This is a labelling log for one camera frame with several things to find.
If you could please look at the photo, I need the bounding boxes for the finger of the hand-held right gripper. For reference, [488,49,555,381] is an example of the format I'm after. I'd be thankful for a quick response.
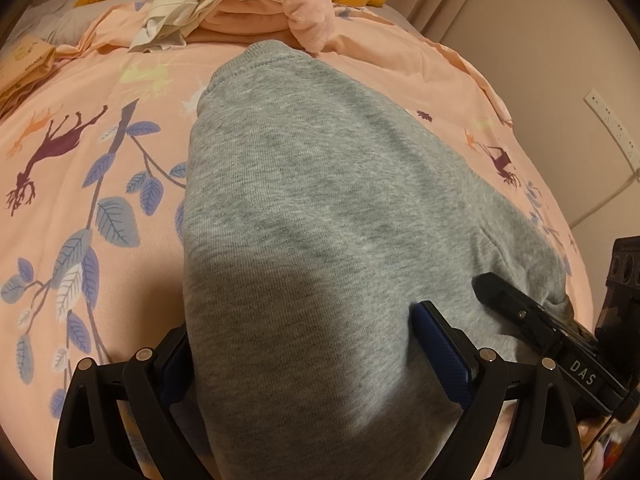
[472,272,563,353]

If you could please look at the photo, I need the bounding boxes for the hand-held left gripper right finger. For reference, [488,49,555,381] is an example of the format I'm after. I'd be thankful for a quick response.
[410,300,585,480]

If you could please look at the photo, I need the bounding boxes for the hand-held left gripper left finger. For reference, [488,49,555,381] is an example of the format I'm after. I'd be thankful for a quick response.
[52,327,216,480]

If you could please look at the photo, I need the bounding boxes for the grey sweatshirt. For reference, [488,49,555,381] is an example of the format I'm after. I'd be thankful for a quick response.
[181,42,573,480]

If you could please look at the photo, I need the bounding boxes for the peach folded clothes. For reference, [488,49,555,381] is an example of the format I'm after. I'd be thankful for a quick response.
[190,0,321,50]

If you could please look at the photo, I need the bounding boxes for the white power strip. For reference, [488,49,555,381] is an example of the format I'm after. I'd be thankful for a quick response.
[584,89,637,147]

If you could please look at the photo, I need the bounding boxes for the pink printed duvet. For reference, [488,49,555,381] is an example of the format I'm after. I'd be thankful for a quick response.
[0,0,596,461]

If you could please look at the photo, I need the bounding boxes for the beige paper bag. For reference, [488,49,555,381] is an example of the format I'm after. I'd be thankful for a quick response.
[0,35,57,107]

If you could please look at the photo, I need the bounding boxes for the pink fluffy garment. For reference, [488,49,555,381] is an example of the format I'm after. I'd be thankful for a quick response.
[281,0,339,54]

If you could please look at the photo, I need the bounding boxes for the grey pillow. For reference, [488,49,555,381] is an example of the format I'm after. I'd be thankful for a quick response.
[15,0,109,47]

